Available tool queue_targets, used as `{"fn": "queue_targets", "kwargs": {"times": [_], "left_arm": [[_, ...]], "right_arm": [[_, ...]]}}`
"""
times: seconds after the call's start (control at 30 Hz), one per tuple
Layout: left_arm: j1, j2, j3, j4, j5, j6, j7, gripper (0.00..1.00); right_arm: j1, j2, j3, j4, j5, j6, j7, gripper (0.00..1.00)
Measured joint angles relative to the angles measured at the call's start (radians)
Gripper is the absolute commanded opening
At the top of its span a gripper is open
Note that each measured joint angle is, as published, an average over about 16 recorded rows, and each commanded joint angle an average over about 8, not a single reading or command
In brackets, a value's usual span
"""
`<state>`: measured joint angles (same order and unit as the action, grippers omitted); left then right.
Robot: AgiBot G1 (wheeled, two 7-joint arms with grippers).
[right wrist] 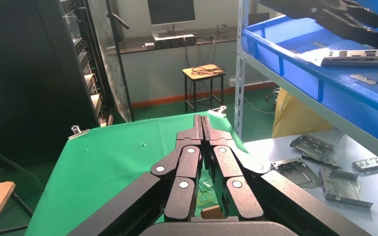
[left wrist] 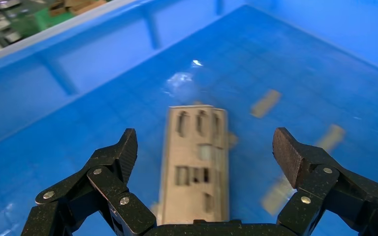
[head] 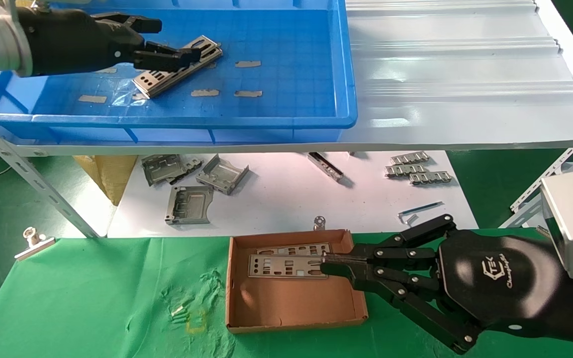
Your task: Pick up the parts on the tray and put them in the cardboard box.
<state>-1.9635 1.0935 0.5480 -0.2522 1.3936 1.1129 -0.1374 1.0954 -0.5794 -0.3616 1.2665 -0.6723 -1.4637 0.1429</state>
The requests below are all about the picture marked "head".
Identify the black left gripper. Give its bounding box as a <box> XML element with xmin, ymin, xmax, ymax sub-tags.
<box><xmin>15</xmin><ymin>6</ymin><xmax>202</xmax><ymax>76</ymax></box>

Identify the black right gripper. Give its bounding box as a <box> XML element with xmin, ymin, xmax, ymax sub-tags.
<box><xmin>319</xmin><ymin>214</ymin><xmax>573</xmax><ymax>355</ymax></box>

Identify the brown cardboard box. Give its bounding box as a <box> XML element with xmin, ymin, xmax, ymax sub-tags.
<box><xmin>225</xmin><ymin>229</ymin><xmax>369</xmax><ymax>334</ymax></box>

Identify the blue plastic tray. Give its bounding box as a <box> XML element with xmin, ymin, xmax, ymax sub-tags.
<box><xmin>0</xmin><ymin>0</ymin><xmax>358</xmax><ymax>145</ymax></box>

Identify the clear plastic film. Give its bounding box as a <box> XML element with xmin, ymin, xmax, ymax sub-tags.
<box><xmin>112</xmin><ymin>82</ymin><xmax>148</xmax><ymax>106</ymax></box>

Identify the thin metal hex key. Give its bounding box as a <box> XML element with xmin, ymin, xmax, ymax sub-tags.
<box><xmin>398</xmin><ymin>201</ymin><xmax>444</xmax><ymax>225</ymax></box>

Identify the silver toothed metal strip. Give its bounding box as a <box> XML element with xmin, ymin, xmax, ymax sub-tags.
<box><xmin>409</xmin><ymin>171</ymin><xmax>453</xmax><ymax>185</ymax></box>
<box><xmin>385</xmin><ymin>164</ymin><xmax>428</xmax><ymax>178</ymax></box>
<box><xmin>390</xmin><ymin>151</ymin><xmax>430</xmax><ymax>165</ymax></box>

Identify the yellow woven bag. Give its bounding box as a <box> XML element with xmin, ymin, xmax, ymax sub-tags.
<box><xmin>73</xmin><ymin>155</ymin><xmax>139</xmax><ymax>206</ymax></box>

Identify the white shelf board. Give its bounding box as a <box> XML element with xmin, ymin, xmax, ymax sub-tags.
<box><xmin>107</xmin><ymin>151</ymin><xmax>479</xmax><ymax>238</ymax></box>

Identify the white slotted shelf upright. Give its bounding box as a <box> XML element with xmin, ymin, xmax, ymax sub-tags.
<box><xmin>0</xmin><ymin>107</ymin><xmax>100</xmax><ymax>238</ymax></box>
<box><xmin>498</xmin><ymin>147</ymin><xmax>573</xmax><ymax>229</ymax></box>

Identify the grey flat stamped plate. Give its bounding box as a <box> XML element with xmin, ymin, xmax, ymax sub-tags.
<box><xmin>165</xmin><ymin>185</ymin><xmax>214</xmax><ymax>225</ymax></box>

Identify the silver binder clip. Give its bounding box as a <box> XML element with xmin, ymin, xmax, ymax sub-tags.
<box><xmin>14</xmin><ymin>226</ymin><xmax>56</xmax><ymax>262</ymax></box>

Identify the green table cloth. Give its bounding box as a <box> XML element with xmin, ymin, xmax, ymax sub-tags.
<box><xmin>0</xmin><ymin>228</ymin><xmax>573</xmax><ymax>358</ymax></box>

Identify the grey stamped metal bracket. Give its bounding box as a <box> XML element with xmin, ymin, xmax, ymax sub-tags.
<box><xmin>141</xmin><ymin>154</ymin><xmax>203</xmax><ymax>187</ymax></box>

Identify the narrow slotted metal rail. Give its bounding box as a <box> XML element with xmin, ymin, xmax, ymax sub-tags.
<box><xmin>307</xmin><ymin>152</ymin><xmax>345</xmax><ymax>182</ymax></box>

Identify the grey folded metal bracket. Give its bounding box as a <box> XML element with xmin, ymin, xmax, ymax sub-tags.
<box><xmin>195</xmin><ymin>154</ymin><xmax>250</xmax><ymax>195</ymax></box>

